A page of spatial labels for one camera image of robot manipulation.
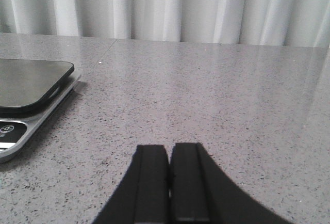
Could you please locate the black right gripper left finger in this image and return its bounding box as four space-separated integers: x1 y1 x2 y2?
93 145 169 223

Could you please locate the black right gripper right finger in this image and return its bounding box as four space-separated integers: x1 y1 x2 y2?
171 143 287 223

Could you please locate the silver black kitchen scale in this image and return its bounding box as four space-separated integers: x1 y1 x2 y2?
1 58 80 163

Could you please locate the white pleated curtain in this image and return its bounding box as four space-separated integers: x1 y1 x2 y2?
1 0 329 47

